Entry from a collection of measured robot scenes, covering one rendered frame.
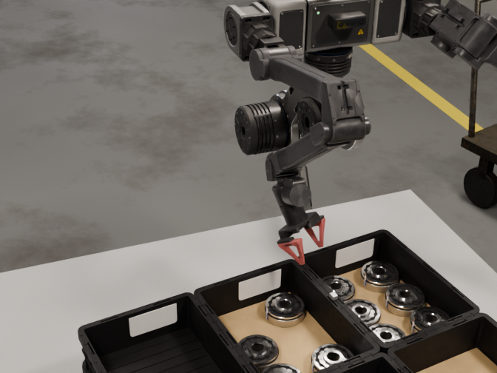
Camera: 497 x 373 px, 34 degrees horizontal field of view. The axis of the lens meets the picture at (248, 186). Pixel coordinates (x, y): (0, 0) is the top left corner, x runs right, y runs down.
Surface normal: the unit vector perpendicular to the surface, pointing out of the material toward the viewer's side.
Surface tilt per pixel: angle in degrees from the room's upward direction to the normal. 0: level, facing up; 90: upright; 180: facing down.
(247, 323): 0
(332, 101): 56
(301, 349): 0
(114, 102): 0
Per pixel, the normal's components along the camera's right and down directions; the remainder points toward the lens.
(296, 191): 0.34, 0.06
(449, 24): -0.52, -0.16
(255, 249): 0.01, -0.85
